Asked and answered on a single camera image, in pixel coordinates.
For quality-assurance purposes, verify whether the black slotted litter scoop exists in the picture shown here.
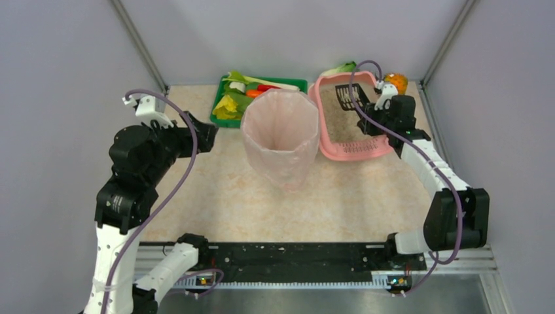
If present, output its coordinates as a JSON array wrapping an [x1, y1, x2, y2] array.
[[335, 83, 370, 111]]

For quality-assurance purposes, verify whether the pink plastic trash bag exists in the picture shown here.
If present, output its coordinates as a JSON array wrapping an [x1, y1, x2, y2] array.
[[240, 89, 321, 192]]

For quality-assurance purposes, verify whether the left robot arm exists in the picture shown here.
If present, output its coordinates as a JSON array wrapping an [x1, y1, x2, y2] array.
[[84, 113, 219, 313]]

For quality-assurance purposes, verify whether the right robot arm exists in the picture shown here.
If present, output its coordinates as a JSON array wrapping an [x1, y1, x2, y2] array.
[[357, 96, 490, 254]]

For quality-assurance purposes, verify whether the cat litter sand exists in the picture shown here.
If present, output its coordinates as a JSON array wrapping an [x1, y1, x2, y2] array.
[[319, 84, 371, 143]]

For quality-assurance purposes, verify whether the pink litter box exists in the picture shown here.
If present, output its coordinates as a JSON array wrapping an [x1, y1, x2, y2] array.
[[308, 73, 393, 162]]

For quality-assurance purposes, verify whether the yellow toy leaf vegetable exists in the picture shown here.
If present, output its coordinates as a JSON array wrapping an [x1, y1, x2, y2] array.
[[212, 95, 242, 120]]

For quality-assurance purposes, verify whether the toy pineapple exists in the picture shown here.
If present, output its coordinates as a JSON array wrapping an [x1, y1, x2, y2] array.
[[384, 73, 408, 95]]

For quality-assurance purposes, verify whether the green toy leaf vegetable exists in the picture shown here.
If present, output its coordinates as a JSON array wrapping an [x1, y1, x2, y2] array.
[[223, 82, 254, 114]]

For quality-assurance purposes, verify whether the orange toy carrot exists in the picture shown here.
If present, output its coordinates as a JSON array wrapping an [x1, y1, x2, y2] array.
[[245, 90, 263, 99]]

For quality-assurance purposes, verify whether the white toy leek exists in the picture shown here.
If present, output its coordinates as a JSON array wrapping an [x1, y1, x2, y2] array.
[[223, 70, 300, 91]]

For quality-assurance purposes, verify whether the toy cabbage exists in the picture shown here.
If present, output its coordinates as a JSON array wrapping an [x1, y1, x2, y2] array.
[[321, 61, 357, 76]]

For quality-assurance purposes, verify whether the red toy chili pepper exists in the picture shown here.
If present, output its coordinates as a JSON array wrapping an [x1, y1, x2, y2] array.
[[257, 84, 280, 92]]

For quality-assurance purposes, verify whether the green plastic tray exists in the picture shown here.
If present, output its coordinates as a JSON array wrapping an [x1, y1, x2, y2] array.
[[210, 74, 308, 129]]

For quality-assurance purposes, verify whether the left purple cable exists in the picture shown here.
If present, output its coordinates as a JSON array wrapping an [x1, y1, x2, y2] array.
[[99, 89, 225, 314]]

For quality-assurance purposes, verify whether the purple cable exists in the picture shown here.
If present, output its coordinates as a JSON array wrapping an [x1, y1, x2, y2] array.
[[348, 60, 464, 298], [99, 89, 225, 314]]

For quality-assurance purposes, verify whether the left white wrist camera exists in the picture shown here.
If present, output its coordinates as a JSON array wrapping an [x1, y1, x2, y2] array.
[[122, 94, 173, 128]]

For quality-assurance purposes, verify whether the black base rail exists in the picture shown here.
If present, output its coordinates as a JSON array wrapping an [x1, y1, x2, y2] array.
[[192, 242, 427, 285]]

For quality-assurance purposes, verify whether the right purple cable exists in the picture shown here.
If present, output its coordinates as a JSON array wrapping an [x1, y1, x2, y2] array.
[[348, 60, 464, 298]]

